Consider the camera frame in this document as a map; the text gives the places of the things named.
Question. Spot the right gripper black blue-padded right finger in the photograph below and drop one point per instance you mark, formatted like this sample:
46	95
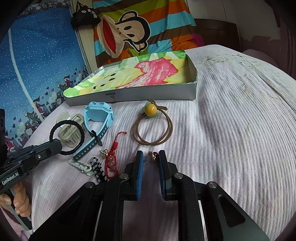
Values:
167	171

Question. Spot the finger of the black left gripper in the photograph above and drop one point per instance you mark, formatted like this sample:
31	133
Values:
43	151

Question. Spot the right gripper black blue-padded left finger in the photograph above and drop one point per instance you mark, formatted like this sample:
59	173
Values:
135	174

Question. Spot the red cord bead charm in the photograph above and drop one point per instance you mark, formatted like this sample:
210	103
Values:
111	160

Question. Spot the black white striped hair clip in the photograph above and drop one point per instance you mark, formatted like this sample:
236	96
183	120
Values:
98	170

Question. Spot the small gold earring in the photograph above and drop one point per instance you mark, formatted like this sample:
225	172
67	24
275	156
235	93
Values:
104	153

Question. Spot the beige hair claw clip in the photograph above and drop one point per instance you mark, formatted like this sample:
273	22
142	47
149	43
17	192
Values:
70	134

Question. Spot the mint green hair clip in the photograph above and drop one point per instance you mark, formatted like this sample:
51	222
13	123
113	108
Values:
83	167

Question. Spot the brown hair tie yellow bead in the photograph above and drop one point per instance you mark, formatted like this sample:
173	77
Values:
151	110

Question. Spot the light blue kids smartwatch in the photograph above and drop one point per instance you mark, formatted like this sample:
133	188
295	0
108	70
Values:
99	112

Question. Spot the person's left hand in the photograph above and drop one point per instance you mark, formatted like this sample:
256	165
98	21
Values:
20	201

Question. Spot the pink ribbed bedsheet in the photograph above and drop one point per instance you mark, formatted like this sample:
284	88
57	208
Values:
238	132

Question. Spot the silver box colourful lining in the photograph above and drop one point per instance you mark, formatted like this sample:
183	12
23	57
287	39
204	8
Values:
158	76

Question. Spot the blue dotted wardrobe cover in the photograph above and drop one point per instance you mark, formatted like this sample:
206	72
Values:
40	59

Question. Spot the black hanging bag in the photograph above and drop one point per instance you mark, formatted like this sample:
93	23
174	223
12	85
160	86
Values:
84	16

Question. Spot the striped monkey cartoon blanket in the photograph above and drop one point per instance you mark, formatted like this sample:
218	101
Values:
133	28

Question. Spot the dark wooden headboard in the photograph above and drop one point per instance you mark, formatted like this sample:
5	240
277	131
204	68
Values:
215	32

